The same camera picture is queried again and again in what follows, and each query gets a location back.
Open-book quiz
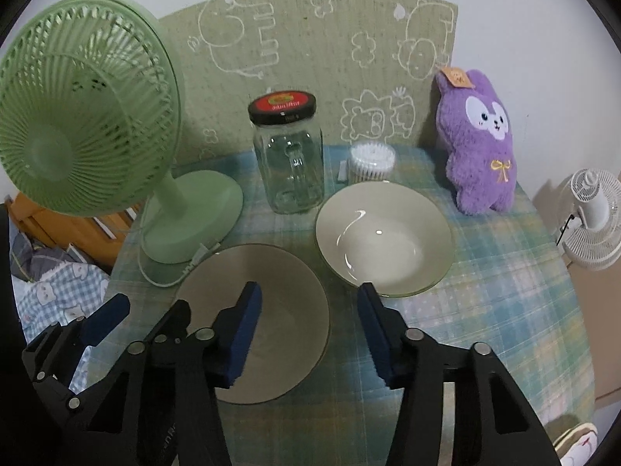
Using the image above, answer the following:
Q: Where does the green desk fan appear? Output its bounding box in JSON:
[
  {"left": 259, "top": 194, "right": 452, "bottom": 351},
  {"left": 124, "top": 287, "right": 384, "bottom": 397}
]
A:
[{"left": 1, "top": 0, "right": 243, "bottom": 264}]

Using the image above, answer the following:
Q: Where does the black fan power cable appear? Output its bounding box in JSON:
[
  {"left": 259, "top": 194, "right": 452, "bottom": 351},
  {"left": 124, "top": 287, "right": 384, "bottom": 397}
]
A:
[{"left": 555, "top": 214, "right": 576, "bottom": 246}]

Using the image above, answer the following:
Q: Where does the glass jar black lid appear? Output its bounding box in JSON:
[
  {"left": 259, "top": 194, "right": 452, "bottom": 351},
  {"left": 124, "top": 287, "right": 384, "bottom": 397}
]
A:
[{"left": 247, "top": 89, "right": 324, "bottom": 215}]

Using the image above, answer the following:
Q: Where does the beaded yellow flower plate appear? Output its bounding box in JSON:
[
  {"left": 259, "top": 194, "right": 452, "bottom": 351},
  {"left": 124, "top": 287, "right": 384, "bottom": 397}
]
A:
[{"left": 544, "top": 414, "right": 599, "bottom": 457}]

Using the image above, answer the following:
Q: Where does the green fan power cord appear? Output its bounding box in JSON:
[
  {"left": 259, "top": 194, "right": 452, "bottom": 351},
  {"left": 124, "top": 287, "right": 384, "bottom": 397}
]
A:
[{"left": 137, "top": 217, "right": 222, "bottom": 289}]

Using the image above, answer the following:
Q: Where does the white standing fan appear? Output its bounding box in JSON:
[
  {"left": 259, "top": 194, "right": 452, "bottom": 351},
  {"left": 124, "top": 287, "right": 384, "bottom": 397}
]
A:
[{"left": 557, "top": 169, "right": 620, "bottom": 270}]

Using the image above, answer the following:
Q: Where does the green cartoon wall mat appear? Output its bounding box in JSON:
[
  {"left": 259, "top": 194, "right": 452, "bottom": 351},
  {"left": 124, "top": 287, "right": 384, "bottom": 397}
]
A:
[{"left": 162, "top": 0, "right": 458, "bottom": 164}]

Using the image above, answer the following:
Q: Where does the cotton swab container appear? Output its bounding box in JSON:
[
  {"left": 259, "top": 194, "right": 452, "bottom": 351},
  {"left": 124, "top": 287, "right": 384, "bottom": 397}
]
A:
[{"left": 347, "top": 141, "right": 397, "bottom": 184}]

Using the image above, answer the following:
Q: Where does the wooden bed headboard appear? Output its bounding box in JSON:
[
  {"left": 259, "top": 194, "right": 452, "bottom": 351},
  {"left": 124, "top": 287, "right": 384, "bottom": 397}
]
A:
[{"left": 4, "top": 193, "right": 141, "bottom": 267}]

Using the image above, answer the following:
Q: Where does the beige door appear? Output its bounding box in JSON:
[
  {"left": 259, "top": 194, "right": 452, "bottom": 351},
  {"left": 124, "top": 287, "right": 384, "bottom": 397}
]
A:
[{"left": 592, "top": 263, "right": 620, "bottom": 399}]

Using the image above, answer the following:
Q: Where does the blue checkered bedding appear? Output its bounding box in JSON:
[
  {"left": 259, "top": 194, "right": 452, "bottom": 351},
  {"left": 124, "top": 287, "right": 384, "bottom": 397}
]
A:
[{"left": 8, "top": 231, "right": 113, "bottom": 394}]

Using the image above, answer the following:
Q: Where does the red pattern white plate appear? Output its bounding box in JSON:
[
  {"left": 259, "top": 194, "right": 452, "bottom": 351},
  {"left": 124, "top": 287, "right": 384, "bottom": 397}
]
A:
[{"left": 560, "top": 429, "right": 599, "bottom": 466}]

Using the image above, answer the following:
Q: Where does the floral ceramic bowl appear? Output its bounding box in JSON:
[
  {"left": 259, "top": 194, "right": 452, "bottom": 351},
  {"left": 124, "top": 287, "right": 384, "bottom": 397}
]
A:
[
  {"left": 176, "top": 244, "right": 330, "bottom": 405},
  {"left": 315, "top": 181, "right": 456, "bottom": 298}
]

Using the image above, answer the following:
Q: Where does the purple plush bunny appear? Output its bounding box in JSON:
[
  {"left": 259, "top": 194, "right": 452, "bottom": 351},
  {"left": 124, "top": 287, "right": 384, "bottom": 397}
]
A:
[{"left": 435, "top": 68, "right": 517, "bottom": 215}]

